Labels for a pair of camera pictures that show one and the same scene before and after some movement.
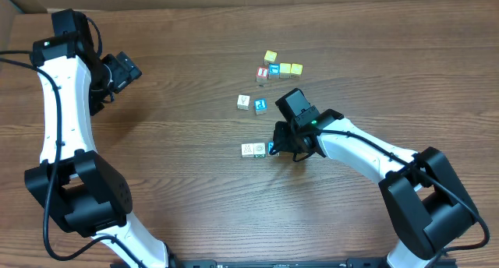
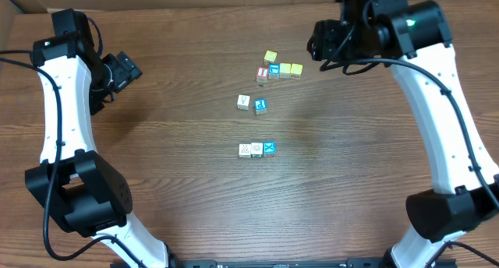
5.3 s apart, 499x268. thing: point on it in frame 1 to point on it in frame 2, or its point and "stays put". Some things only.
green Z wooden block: (259, 149) stays put
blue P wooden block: (260, 106) stays put
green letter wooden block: (247, 150) stays put
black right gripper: (281, 142) to (318, 39)
